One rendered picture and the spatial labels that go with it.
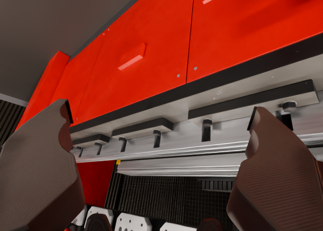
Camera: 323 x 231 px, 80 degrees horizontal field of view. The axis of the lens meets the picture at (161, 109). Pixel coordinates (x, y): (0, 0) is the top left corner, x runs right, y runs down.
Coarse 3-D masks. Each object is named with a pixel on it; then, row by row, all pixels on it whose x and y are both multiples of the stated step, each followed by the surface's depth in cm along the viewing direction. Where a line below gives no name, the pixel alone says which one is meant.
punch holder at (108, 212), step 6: (90, 210) 78; (96, 210) 75; (102, 210) 72; (108, 210) 71; (114, 210) 72; (120, 210) 77; (108, 216) 69; (114, 216) 71; (114, 222) 70; (114, 228) 70
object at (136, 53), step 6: (138, 48) 80; (144, 48) 80; (126, 54) 86; (132, 54) 81; (138, 54) 77; (120, 60) 88; (126, 60) 83; (132, 60) 80; (120, 66) 85; (126, 66) 84
